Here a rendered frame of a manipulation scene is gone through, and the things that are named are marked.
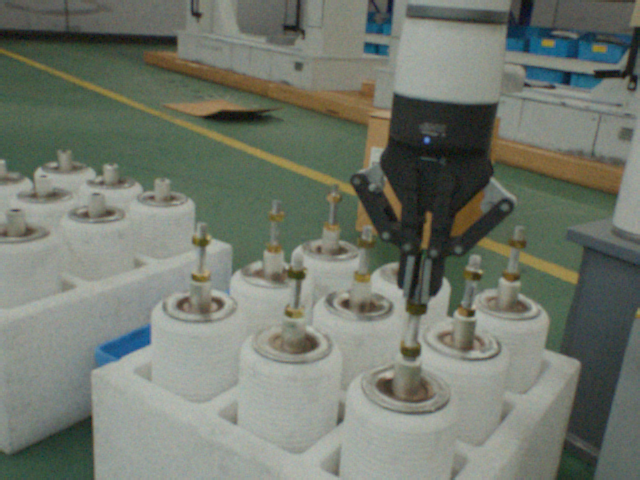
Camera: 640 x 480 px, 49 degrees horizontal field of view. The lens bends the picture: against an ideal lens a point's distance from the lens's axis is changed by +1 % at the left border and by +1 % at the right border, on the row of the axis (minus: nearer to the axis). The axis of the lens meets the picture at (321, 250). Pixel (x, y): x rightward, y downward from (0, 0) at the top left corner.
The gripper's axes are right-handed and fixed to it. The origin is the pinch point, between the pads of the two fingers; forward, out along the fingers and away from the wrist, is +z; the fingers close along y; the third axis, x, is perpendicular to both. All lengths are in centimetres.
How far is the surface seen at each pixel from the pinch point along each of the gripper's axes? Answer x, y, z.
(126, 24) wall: 521, -431, 19
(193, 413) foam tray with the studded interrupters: -2.7, -19.1, 17.4
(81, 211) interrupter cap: 22, -53, 10
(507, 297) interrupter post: 21.9, 4.9, 9.0
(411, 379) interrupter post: -1.0, 0.6, 8.7
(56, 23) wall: 465, -464, 21
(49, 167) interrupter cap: 37, -73, 10
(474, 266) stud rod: 11.0, 2.5, 2.3
